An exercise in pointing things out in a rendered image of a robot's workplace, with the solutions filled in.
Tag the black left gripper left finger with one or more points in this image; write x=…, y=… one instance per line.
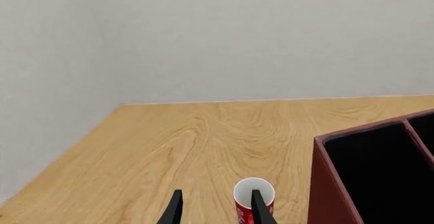
x=174, y=208

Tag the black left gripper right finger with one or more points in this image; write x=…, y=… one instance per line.
x=260, y=208

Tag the red-brown desk caddy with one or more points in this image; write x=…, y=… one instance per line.
x=373, y=173

